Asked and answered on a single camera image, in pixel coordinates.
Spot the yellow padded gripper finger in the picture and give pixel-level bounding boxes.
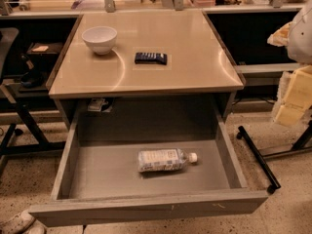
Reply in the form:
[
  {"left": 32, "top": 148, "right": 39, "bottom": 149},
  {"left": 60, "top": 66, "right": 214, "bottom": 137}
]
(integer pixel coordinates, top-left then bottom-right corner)
[{"left": 273, "top": 65, "right": 312, "bottom": 126}]

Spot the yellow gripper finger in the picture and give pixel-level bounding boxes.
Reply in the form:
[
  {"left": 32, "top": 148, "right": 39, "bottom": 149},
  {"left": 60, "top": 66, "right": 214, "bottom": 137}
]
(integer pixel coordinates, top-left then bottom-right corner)
[{"left": 267, "top": 22, "right": 291, "bottom": 47}]

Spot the blue plastic water bottle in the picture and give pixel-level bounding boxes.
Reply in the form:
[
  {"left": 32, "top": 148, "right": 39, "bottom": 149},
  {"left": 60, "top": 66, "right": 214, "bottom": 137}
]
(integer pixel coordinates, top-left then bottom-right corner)
[{"left": 137, "top": 148, "right": 198, "bottom": 173}]

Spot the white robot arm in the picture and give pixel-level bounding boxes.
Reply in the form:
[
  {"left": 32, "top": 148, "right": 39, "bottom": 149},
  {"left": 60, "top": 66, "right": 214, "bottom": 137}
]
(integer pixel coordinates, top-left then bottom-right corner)
[{"left": 267, "top": 0, "right": 312, "bottom": 126}]

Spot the grey counter cabinet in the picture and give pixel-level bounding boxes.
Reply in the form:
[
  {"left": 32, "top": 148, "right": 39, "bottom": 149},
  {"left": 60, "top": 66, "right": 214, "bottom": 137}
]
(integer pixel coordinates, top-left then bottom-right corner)
[{"left": 45, "top": 9, "right": 247, "bottom": 129}]

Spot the grey open top drawer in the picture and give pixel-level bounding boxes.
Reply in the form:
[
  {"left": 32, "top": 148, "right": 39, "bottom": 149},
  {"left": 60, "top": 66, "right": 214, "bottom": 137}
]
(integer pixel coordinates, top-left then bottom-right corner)
[{"left": 28, "top": 109, "right": 269, "bottom": 228}]

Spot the black wheeled stand leg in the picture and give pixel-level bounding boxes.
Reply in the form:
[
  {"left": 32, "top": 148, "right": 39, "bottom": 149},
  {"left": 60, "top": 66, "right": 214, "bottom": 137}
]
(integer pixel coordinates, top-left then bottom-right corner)
[{"left": 236, "top": 126, "right": 281, "bottom": 194}]

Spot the dark blue snack bag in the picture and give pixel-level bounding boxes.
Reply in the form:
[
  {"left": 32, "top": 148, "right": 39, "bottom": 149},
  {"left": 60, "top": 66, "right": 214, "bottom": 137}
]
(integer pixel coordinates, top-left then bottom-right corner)
[{"left": 135, "top": 52, "right": 168, "bottom": 65}]

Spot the white ceramic bowl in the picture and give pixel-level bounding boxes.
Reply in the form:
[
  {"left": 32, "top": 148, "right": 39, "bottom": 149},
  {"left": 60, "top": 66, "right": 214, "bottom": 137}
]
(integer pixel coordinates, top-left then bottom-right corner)
[{"left": 82, "top": 26, "right": 117, "bottom": 55}]

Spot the white shoe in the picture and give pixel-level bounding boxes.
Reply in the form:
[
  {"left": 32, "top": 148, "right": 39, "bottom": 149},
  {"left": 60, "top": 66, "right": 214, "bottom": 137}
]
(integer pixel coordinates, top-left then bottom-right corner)
[{"left": 0, "top": 210, "right": 35, "bottom": 234}]

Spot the black chair frame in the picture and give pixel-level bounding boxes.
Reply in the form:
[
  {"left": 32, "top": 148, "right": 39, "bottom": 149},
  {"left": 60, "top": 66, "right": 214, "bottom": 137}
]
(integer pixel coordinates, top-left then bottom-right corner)
[{"left": 0, "top": 27, "right": 65, "bottom": 170}]

